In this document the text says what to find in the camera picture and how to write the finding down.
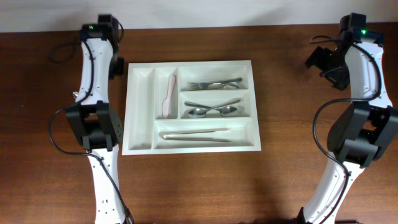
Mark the large steel spoon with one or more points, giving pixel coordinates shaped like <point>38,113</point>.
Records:
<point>199,111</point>
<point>229,103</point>

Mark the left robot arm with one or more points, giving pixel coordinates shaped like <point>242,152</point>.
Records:
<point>95,124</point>

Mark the steel fork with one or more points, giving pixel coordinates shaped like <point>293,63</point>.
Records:
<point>204,85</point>
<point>223,86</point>

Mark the white plastic cutlery tray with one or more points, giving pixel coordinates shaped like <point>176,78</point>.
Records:
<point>190,107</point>

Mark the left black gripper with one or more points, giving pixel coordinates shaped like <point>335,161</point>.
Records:
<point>120,70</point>

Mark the steel kitchen tongs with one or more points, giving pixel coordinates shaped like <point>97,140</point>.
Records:
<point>194,135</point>

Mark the pink plastic knife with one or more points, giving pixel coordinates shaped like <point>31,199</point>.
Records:
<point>166,102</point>

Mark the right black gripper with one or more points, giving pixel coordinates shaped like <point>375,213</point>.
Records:
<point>340,80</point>

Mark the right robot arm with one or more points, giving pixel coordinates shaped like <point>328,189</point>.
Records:
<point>363,132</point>

